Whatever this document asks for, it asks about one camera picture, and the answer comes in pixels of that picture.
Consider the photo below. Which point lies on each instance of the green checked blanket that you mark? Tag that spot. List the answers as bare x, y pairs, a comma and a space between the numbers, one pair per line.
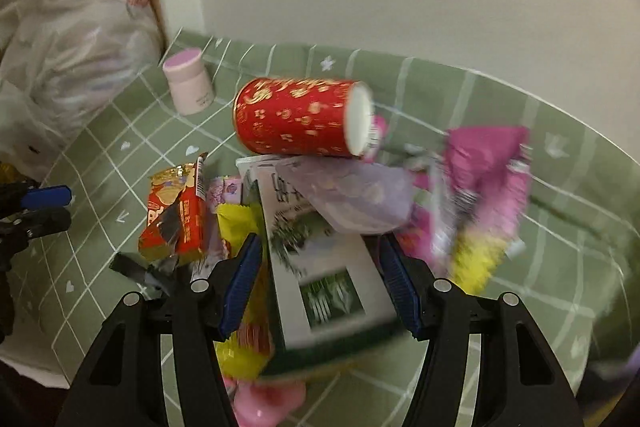
500, 107

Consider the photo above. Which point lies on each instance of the red snack wrapper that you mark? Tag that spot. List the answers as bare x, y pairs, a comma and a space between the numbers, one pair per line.
175, 212

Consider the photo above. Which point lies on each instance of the green and white carton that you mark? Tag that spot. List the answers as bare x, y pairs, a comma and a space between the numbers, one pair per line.
320, 267

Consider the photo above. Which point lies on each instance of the small pink printed packet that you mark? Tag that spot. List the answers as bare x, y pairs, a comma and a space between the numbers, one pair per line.
227, 194

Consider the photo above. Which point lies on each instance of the red gold-patterned paper cup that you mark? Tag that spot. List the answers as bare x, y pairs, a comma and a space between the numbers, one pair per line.
295, 117

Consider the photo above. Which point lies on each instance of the translucent purple wrapper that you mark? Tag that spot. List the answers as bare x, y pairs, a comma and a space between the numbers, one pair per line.
350, 197

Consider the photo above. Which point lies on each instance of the pink and yellow snack packet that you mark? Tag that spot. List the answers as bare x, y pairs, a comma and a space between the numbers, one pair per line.
480, 177

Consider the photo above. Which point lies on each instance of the black wrapper piece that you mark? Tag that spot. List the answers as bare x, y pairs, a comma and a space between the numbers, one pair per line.
140, 269

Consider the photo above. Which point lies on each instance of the white jar with pink lid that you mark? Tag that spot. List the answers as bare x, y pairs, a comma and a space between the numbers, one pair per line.
190, 82

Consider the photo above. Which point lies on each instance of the white plastic bag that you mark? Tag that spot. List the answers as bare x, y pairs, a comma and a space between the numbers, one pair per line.
75, 32

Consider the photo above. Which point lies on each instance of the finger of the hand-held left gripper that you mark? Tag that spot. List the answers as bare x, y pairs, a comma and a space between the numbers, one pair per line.
47, 197
45, 222

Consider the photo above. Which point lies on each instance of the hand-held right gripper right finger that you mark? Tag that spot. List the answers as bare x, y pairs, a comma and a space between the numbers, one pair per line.
397, 287

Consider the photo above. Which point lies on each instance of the pink plastic toy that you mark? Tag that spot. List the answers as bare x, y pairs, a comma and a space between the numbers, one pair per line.
270, 402

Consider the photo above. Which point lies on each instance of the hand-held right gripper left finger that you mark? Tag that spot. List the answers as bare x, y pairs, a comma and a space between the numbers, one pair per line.
242, 282

